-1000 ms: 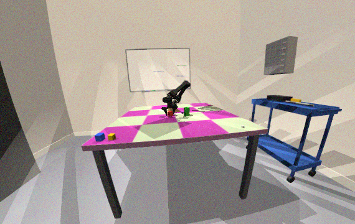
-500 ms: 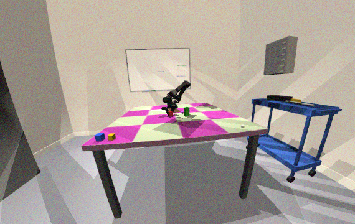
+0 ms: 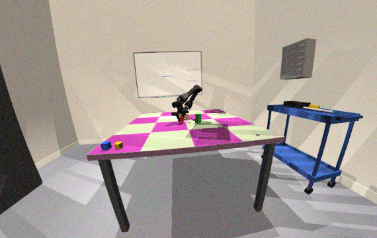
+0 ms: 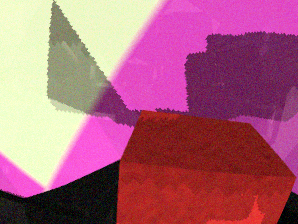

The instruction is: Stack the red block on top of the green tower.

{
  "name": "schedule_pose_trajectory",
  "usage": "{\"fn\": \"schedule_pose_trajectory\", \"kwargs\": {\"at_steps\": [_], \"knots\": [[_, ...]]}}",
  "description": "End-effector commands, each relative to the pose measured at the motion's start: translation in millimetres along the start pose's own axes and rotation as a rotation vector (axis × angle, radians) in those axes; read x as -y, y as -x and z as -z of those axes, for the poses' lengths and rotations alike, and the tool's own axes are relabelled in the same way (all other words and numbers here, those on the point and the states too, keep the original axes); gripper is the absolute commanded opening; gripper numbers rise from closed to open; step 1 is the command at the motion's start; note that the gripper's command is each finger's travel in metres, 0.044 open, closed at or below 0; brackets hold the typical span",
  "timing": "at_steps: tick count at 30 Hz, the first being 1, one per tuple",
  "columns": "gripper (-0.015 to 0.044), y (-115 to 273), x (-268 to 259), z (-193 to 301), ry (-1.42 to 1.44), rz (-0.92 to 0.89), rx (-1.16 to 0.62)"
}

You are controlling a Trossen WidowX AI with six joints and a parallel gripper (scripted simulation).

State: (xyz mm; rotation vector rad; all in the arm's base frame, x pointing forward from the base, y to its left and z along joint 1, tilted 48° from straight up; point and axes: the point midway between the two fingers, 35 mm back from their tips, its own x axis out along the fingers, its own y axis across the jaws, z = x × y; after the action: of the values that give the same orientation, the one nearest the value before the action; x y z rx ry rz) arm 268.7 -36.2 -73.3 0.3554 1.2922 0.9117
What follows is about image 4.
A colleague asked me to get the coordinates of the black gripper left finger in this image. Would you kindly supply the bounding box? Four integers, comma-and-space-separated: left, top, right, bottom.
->
0, 159, 120, 224

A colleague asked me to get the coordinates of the red block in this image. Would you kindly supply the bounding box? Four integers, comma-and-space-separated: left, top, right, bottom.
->
117, 109, 297, 224

